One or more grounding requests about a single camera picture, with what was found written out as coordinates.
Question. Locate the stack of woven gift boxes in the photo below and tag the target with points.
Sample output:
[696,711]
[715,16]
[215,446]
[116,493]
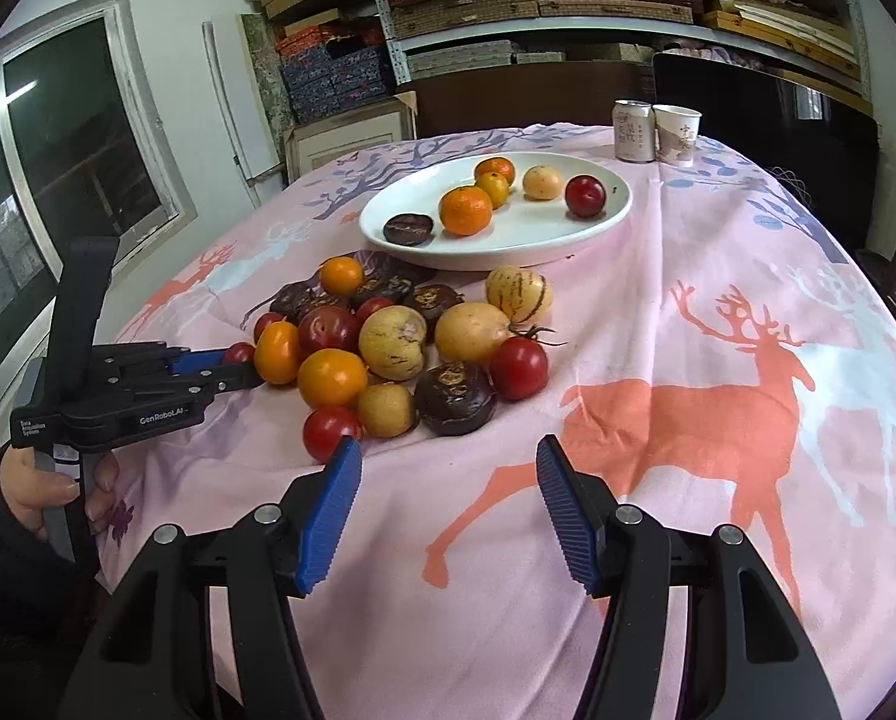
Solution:
[455,11]

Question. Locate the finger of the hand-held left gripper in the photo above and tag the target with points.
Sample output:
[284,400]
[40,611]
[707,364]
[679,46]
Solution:
[197,362]
[230,380]

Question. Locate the white oval plate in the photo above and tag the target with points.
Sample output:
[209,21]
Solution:
[527,234]

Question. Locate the black glossy panel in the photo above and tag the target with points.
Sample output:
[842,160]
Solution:
[755,127]

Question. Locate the white framed window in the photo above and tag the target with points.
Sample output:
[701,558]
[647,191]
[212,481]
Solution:
[58,165]

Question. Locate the large orange tangerine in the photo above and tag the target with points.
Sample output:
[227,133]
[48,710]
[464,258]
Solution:
[465,210]

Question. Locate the white paper cup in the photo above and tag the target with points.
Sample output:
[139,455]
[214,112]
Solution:
[677,135]

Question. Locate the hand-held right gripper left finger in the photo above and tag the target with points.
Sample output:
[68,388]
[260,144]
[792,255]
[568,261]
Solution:
[332,517]

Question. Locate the cardboard box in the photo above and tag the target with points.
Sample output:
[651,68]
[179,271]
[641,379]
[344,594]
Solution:
[343,135]

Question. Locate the striped yellow pepino melon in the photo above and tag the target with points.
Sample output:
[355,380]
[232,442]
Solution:
[519,294]

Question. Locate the dark red plum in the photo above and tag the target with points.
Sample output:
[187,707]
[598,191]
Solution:
[328,330]

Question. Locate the red tomato with stem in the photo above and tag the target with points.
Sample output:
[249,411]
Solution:
[519,369]

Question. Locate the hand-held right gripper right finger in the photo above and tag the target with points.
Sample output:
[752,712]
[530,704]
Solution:
[564,517]

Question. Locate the silver drink can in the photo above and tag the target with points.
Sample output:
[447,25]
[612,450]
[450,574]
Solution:
[634,131]

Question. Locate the dark brown board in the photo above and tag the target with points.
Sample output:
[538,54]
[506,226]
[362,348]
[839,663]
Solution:
[523,97]

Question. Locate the pink cloth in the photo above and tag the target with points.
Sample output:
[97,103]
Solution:
[692,51]

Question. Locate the large dark purple fruit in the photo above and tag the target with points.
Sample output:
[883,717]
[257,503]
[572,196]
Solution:
[455,397]

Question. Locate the small orange tangerine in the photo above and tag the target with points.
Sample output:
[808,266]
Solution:
[494,166]
[494,191]

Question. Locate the small yellow brown fruit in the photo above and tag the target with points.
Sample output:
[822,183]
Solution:
[386,410]

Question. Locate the person's left hand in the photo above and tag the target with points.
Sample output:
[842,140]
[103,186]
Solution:
[32,487]

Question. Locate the small yellow round fruit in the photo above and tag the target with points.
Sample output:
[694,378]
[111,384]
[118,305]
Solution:
[542,181]

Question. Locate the pink deer print tablecloth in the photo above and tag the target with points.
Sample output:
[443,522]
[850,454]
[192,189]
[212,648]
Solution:
[388,615]

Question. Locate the stack of blue patterned boxes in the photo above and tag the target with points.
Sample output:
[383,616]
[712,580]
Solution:
[335,75]

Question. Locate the small red tomato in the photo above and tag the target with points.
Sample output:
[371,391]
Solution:
[373,307]
[239,352]
[266,322]

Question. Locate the white leaning board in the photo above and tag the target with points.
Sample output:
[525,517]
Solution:
[227,112]

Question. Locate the white metal shelf rack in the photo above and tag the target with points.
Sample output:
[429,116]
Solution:
[388,30]

